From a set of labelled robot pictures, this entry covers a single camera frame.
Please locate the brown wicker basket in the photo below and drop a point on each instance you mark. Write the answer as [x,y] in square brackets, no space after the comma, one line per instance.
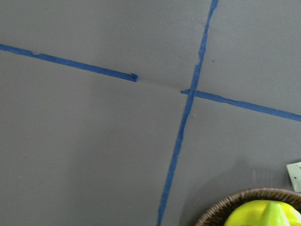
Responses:
[217,214]

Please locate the yellow lemon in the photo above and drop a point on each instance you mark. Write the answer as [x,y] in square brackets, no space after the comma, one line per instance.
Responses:
[264,213]

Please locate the paper price tag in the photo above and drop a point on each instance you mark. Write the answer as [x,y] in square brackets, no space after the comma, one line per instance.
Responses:
[294,171]

